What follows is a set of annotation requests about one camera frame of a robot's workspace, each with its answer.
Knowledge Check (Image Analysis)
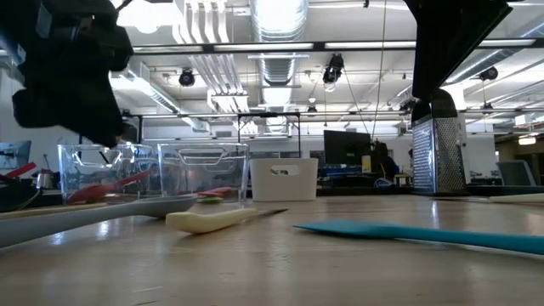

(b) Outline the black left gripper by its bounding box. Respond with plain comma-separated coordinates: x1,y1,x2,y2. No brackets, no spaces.
0,0,134,148

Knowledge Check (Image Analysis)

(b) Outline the dark red slotted spoon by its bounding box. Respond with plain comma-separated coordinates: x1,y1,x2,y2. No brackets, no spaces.
66,167,161,205

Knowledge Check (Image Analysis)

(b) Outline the black plastic spoon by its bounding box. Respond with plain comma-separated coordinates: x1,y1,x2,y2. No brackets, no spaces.
0,182,42,213

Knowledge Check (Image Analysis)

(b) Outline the light wooden fork spatula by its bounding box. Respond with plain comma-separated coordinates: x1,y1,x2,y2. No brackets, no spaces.
0,201,110,221

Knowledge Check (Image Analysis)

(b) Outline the grey plastic spoon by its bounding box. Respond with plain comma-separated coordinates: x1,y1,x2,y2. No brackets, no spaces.
0,194,200,250

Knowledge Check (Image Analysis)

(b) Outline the red silicone spatula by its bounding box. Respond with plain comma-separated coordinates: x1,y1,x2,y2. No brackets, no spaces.
169,185,235,200

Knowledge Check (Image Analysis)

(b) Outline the teal silicone spatula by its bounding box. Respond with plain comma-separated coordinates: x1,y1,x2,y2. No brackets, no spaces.
292,219,544,257

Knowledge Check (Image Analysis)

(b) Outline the black ceiling spotlight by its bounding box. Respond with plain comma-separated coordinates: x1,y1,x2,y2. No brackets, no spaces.
321,53,346,85
479,65,500,82
178,67,197,88

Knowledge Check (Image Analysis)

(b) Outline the clear plastic bin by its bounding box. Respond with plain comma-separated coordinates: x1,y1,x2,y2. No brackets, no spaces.
58,143,162,206
156,142,251,205

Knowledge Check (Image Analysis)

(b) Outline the lit computer monitor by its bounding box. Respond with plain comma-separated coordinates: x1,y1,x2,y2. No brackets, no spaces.
0,139,32,171

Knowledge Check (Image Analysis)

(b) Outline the metal kettle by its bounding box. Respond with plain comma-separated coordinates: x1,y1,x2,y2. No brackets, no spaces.
36,169,55,190

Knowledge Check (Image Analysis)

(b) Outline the red slanted bar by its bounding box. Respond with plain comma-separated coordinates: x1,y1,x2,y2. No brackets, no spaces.
0,161,37,180

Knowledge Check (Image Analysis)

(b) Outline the person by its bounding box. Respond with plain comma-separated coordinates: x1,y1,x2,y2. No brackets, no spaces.
372,141,401,182

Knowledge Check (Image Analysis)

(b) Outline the black computer monitor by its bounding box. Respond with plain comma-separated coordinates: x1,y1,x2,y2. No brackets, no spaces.
322,129,372,173

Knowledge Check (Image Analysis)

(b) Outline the grey chair back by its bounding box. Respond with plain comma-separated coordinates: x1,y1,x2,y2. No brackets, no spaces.
496,160,537,187

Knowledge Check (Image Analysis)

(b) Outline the white plastic bin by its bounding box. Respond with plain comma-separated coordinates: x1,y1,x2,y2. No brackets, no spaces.
249,157,319,203

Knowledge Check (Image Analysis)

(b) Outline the thin hanging cable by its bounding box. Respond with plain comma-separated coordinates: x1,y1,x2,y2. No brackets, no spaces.
370,0,388,142

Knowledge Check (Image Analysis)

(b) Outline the metal box grater black handle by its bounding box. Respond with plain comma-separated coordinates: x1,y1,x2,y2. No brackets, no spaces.
411,88,468,196

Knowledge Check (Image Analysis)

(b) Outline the silver air duct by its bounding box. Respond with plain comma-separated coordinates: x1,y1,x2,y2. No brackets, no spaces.
249,0,310,86

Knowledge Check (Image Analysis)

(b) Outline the black metal table frame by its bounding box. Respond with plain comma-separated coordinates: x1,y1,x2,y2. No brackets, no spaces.
317,185,544,198

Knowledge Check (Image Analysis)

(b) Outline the black metal workstation frame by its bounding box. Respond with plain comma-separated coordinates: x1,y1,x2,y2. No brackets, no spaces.
121,111,303,159

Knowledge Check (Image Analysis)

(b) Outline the black ceiling light rail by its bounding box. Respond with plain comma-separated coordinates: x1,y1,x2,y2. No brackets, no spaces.
127,39,544,55

